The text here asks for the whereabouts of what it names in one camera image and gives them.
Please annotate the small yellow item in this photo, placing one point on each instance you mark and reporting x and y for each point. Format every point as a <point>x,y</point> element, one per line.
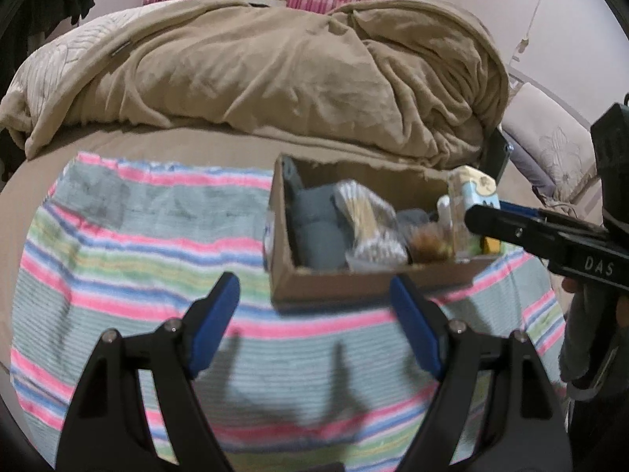
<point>490,246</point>

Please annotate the white quilted pillow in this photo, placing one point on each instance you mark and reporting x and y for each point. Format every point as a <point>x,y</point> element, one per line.
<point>64,59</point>

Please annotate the brown fuzzy item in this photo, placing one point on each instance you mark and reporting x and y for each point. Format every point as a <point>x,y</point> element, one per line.
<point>430,243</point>

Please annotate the beige fleece blanket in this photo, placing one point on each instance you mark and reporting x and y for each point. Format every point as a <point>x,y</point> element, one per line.
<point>275,73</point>

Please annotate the grey-purple pillow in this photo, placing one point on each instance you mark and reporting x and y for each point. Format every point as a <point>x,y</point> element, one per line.
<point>533,174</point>

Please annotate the white and blue carton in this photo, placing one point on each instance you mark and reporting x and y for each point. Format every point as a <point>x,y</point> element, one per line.
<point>471,189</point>

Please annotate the striped colourful cloth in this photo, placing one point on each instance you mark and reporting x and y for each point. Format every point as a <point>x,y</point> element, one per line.
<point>147,236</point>

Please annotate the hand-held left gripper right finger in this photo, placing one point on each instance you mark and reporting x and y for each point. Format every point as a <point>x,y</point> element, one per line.
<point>417,324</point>

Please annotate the small white bottle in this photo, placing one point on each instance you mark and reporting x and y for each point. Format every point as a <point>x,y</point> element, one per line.
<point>444,214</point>

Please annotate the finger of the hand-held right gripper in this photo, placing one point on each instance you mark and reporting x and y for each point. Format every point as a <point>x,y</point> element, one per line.
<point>526,212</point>
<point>501,228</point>

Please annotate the brown cardboard box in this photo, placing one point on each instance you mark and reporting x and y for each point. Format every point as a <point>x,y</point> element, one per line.
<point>344,285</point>

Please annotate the clear bag of cotton swabs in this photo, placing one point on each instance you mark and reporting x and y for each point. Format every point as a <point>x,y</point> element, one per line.
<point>368,221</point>

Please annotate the white embroidered pillow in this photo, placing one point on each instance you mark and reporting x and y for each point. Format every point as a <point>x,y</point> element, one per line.
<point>550,142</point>

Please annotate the grey knit cloth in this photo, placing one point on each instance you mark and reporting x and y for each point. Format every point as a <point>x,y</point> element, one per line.
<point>314,226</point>

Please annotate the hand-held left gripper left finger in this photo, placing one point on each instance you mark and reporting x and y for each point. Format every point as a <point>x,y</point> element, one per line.
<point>216,314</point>

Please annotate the person's right hand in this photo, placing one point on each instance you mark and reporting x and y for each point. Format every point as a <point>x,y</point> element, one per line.
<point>571,286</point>

